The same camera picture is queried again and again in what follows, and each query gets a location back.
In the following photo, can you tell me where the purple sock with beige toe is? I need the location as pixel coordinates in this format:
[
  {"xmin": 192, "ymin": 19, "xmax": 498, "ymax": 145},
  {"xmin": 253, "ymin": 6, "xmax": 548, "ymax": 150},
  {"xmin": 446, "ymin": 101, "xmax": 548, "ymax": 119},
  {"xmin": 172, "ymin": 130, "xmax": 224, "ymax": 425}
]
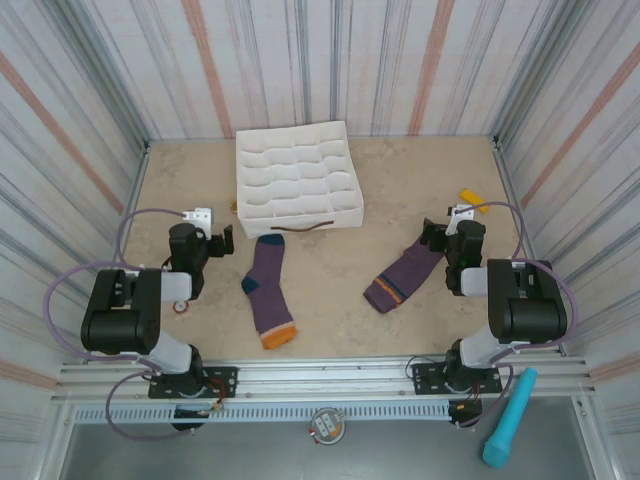
[{"xmin": 363, "ymin": 238, "xmax": 447, "ymax": 315}]

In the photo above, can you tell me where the purple sock with teal heel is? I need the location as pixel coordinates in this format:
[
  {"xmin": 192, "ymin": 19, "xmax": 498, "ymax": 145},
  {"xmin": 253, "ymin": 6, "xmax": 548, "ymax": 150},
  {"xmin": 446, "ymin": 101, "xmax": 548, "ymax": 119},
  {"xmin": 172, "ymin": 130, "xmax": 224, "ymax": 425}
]
[{"xmin": 241, "ymin": 234, "xmax": 300, "ymax": 351}]

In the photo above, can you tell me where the white fabric organizer box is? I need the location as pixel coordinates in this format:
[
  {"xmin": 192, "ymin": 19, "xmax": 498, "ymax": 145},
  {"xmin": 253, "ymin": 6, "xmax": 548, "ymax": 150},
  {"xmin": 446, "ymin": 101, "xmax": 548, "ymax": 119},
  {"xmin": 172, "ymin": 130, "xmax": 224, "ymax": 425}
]
[{"xmin": 234, "ymin": 119, "xmax": 365, "ymax": 240}]

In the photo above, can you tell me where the yellow block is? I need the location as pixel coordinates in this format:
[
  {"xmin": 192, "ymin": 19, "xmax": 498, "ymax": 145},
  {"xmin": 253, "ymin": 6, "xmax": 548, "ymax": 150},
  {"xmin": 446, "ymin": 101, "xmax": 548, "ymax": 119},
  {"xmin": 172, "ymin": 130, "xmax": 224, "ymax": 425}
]
[{"xmin": 459, "ymin": 188, "xmax": 491, "ymax": 215}]

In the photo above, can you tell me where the aluminium table edge profile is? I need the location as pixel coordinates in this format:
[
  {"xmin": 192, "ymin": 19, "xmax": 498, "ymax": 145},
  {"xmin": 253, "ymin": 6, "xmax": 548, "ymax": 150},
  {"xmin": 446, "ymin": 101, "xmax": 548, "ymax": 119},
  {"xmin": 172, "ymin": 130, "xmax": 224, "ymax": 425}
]
[
  {"xmin": 492, "ymin": 135, "xmax": 569, "ymax": 357},
  {"xmin": 82, "ymin": 141, "xmax": 152, "ymax": 364}
]

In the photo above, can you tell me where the round grey device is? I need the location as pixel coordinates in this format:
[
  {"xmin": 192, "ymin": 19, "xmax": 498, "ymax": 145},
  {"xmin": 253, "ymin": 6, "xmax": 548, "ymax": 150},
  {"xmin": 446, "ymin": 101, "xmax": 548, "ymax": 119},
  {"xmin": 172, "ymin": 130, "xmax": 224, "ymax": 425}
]
[{"xmin": 309, "ymin": 407, "xmax": 346, "ymax": 445}]

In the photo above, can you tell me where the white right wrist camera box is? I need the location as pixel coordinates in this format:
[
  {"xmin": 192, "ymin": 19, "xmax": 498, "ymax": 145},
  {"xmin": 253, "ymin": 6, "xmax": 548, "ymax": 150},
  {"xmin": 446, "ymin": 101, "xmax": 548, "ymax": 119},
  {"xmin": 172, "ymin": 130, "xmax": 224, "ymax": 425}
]
[{"xmin": 446, "ymin": 204, "xmax": 476, "ymax": 236}]

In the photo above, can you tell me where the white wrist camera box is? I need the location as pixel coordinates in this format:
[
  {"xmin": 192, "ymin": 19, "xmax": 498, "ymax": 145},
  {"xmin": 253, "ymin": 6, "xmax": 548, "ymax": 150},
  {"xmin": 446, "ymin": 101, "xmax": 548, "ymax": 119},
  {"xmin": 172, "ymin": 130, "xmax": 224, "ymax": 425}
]
[
  {"xmin": 446, "ymin": 204, "xmax": 476, "ymax": 236},
  {"xmin": 180, "ymin": 206, "xmax": 214, "ymax": 234}
]

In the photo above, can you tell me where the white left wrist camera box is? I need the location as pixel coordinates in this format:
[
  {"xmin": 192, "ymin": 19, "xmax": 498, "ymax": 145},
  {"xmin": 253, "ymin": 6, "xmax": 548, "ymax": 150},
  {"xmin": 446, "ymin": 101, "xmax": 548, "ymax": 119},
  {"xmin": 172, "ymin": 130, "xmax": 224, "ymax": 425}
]
[{"xmin": 180, "ymin": 206, "xmax": 214, "ymax": 234}]

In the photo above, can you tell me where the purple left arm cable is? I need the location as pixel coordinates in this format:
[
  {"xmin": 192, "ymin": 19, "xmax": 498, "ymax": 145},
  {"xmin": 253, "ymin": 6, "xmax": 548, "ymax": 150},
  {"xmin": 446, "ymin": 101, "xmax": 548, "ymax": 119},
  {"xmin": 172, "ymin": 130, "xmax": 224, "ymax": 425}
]
[{"xmin": 47, "ymin": 208, "xmax": 194, "ymax": 442}]

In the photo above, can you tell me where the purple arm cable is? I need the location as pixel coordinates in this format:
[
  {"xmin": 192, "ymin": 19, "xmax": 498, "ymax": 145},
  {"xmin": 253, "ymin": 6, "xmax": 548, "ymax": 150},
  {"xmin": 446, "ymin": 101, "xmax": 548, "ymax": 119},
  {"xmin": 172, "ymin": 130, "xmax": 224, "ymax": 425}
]
[
  {"xmin": 47, "ymin": 208, "xmax": 194, "ymax": 442},
  {"xmin": 454, "ymin": 200, "xmax": 580, "ymax": 431}
]

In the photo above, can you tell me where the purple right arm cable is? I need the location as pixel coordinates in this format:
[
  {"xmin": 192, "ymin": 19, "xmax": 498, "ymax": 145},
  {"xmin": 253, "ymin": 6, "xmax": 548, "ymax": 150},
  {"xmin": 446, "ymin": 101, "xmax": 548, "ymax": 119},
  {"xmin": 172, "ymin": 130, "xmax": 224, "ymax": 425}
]
[{"xmin": 454, "ymin": 200, "xmax": 580, "ymax": 431}]

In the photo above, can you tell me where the aluminium rail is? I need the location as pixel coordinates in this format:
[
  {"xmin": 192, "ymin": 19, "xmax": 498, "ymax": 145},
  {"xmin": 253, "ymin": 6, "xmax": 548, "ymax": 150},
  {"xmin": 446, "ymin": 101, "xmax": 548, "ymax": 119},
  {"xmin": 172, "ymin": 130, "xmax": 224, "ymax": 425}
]
[{"xmin": 49, "ymin": 355, "xmax": 599, "ymax": 407}]

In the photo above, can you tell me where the white slotted cable duct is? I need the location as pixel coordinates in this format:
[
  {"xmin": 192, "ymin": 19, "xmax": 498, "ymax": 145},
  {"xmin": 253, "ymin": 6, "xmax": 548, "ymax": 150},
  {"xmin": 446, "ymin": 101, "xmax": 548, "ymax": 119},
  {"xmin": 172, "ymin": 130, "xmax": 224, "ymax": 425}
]
[{"xmin": 73, "ymin": 402, "xmax": 451, "ymax": 425}]

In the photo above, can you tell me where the teal foam handle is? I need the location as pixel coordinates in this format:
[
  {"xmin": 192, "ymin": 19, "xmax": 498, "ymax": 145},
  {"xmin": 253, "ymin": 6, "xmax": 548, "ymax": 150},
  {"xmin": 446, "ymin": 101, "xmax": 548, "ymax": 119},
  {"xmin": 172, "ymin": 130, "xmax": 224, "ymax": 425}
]
[{"xmin": 482, "ymin": 367, "xmax": 539, "ymax": 470}]

